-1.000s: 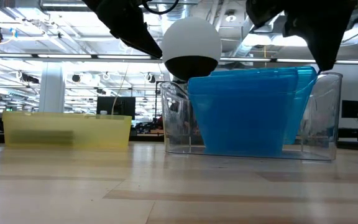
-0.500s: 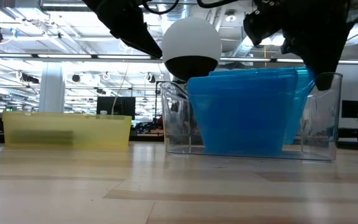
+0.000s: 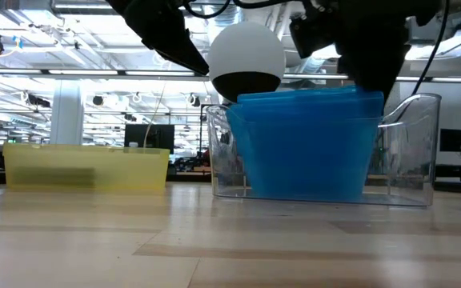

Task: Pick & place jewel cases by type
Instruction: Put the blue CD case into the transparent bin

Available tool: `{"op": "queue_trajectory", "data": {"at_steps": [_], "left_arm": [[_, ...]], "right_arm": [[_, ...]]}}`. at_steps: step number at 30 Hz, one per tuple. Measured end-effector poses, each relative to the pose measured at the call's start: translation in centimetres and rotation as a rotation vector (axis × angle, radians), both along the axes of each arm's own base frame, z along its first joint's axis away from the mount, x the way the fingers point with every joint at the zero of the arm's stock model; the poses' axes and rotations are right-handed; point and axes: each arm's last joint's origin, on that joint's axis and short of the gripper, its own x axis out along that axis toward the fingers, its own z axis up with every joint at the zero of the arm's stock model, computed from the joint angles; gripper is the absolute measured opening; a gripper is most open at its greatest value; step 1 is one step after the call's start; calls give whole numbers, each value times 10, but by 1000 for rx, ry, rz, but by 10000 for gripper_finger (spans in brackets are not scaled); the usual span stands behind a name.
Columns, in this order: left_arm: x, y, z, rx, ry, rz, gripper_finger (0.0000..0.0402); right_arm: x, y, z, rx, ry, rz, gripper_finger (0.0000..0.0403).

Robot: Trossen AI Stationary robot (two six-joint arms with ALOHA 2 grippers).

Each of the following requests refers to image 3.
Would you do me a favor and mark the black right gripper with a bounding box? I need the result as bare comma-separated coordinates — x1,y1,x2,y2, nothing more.
333,0,412,104

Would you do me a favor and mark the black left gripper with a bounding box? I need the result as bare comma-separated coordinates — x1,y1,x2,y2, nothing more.
105,0,210,77

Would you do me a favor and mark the blue plastic disc case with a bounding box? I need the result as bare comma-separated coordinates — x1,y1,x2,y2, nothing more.
225,102,385,203
235,84,387,107

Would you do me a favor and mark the clear plastic bin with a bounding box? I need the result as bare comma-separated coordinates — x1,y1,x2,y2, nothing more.
205,92,443,208

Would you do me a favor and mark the white globe table lamp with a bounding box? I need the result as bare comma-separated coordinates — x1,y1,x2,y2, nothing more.
207,20,287,104

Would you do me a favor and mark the ceiling light strip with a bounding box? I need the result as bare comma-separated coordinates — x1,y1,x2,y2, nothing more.
0,68,211,78
282,73,461,84

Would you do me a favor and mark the black desk monitor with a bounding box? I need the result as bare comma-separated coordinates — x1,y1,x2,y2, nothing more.
124,123,175,155

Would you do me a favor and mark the dark desk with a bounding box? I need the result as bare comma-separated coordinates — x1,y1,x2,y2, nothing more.
434,162,461,183

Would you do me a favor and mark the yellow translucent plastic bin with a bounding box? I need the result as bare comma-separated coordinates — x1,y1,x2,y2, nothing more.
2,142,171,192

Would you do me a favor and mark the white building column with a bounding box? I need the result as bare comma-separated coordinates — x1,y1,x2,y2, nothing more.
49,90,84,145

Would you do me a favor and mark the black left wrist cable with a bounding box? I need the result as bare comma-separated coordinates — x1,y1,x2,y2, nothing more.
182,0,234,20

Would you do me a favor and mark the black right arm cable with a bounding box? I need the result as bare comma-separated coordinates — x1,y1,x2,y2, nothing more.
411,0,451,97

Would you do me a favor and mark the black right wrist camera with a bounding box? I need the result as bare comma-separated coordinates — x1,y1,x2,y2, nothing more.
289,14,338,60

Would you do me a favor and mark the black wall monitor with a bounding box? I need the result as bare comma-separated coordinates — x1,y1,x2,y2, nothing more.
439,128,461,153

